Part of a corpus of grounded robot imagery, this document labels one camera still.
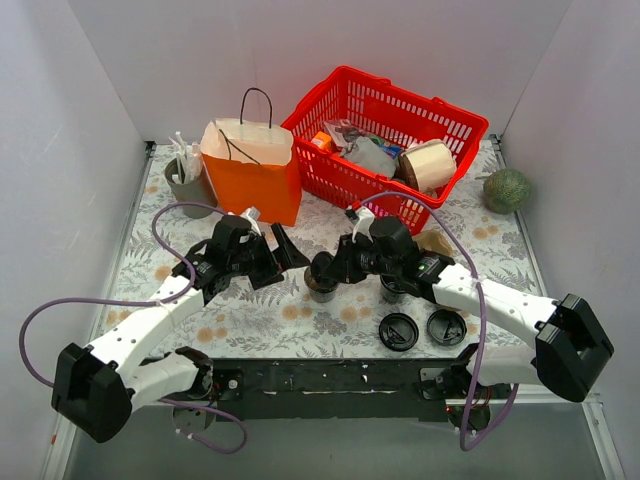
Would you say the black paper coffee cup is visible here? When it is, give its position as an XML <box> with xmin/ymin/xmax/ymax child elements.
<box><xmin>380</xmin><ymin>276</ymin><xmax>406</xmax><ymax>304</ymax></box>

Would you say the black coffee lid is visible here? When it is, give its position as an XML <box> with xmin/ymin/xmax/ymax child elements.
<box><xmin>378</xmin><ymin>312</ymin><xmax>419</xmax><ymax>352</ymax></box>
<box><xmin>427</xmin><ymin>309</ymin><xmax>467</xmax><ymax>347</ymax></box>
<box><xmin>310</xmin><ymin>251</ymin><xmax>333</xmax><ymax>284</ymax></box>

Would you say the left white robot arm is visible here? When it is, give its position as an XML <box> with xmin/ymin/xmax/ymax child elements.
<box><xmin>52</xmin><ymin>214</ymin><xmax>310</xmax><ymax>443</ymax></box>

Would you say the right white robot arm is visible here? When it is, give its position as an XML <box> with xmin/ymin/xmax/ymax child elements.
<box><xmin>318</xmin><ymin>216</ymin><xmax>614</xmax><ymax>402</ymax></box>

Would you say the brown cardboard cup carrier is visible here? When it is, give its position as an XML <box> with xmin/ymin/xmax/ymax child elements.
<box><xmin>413</xmin><ymin>229</ymin><xmax>455</xmax><ymax>258</ymax></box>

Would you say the floral patterned table mat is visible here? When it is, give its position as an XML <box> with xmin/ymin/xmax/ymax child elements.
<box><xmin>100</xmin><ymin>141</ymin><xmax>541</xmax><ymax>358</ymax></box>

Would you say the grey cup with straws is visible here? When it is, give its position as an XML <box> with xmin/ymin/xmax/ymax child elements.
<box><xmin>164</xmin><ymin>131</ymin><xmax>218</xmax><ymax>219</ymax></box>

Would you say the orange paper gift bag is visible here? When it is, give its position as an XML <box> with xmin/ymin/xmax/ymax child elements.
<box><xmin>200</xmin><ymin>114</ymin><xmax>302</xmax><ymax>226</ymax></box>

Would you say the beige tape roll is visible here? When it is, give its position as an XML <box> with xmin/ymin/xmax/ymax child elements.
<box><xmin>398</xmin><ymin>139</ymin><xmax>457</xmax><ymax>192</ymax></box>

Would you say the grey crumpled bag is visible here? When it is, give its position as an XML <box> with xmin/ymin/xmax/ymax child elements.
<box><xmin>342</xmin><ymin>136</ymin><xmax>396</xmax><ymax>178</ymax></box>

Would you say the red plastic shopping basket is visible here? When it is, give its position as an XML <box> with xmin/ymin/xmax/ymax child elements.
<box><xmin>282</xmin><ymin>66</ymin><xmax>489</xmax><ymax>234</ymax></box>

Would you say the orange snack packet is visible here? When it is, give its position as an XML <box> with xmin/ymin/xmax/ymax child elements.
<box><xmin>311</xmin><ymin>131</ymin><xmax>334</xmax><ymax>152</ymax></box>

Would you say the green round melon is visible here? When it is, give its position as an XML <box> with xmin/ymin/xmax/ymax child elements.
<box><xmin>483</xmin><ymin>168</ymin><xmax>533</xmax><ymax>215</ymax></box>

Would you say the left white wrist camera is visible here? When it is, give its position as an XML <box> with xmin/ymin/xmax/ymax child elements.
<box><xmin>241</xmin><ymin>207</ymin><xmax>262</xmax><ymax>235</ymax></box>

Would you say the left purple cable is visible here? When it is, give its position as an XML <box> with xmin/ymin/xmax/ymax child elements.
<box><xmin>18</xmin><ymin>202</ymin><xmax>249</xmax><ymax>455</ymax></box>

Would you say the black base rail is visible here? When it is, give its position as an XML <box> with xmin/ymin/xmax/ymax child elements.
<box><xmin>154</xmin><ymin>357</ymin><xmax>501</xmax><ymax>424</ymax></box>

